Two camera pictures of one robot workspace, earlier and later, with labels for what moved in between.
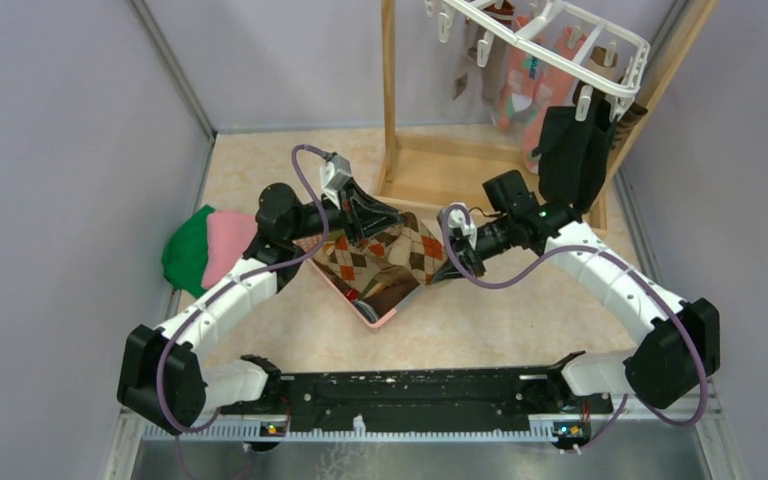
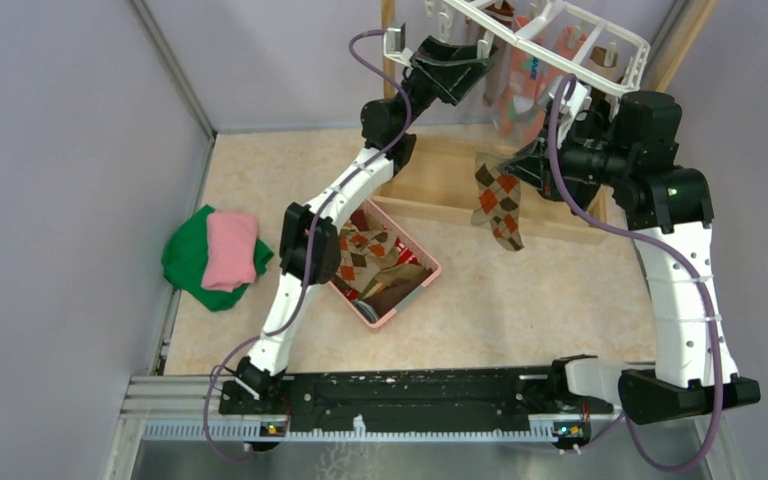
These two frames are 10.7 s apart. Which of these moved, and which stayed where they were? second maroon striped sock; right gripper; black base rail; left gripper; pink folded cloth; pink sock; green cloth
Moved: pink sock; left gripper; right gripper
Stayed: second maroon striped sock; pink folded cloth; green cloth; black base rail
